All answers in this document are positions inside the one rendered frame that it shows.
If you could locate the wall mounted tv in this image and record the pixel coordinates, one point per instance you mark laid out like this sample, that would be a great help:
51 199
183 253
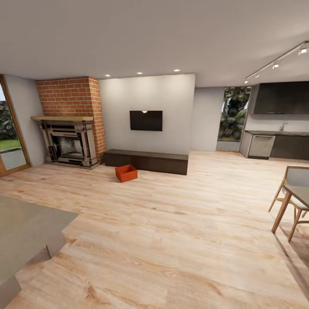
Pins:
146 120

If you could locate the dishwasher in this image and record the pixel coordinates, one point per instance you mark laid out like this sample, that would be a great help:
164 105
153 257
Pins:
261 146

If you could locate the storage box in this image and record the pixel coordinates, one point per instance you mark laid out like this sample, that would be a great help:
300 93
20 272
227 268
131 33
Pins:
126 173

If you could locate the coffee table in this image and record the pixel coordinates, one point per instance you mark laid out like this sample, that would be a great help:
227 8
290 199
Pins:
25 229

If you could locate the breakfast table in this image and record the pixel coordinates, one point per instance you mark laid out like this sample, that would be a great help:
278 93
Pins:
301 193

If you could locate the wood fireplace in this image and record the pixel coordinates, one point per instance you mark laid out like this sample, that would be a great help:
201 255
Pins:
70 143

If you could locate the straight chair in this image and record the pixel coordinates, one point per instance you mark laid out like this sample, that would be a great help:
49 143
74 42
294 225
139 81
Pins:
294 176

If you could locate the fixed window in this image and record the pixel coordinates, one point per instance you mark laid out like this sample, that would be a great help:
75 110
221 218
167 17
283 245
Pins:
233 118

